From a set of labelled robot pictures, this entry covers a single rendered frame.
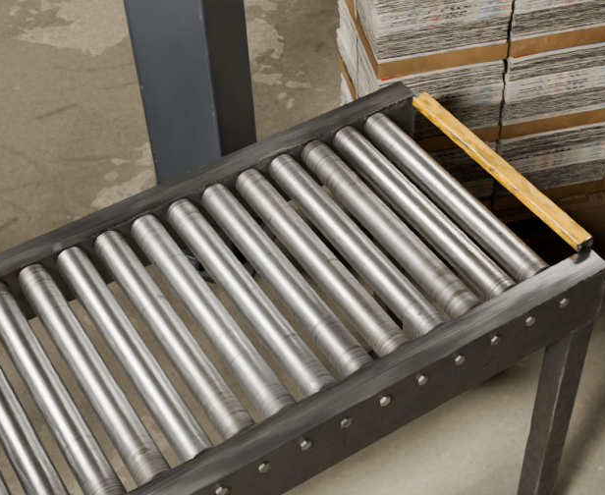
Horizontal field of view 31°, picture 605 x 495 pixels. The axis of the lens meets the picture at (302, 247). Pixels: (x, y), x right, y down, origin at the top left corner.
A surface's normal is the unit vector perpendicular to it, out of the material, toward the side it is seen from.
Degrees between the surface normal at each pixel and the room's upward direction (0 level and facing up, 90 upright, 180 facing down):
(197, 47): 90
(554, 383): 90
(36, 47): 0
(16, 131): 0
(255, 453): 0
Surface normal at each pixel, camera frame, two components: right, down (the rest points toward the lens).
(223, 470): -0.04, -0.69
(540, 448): -0.87, 0.35
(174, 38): -0.37, 0.68
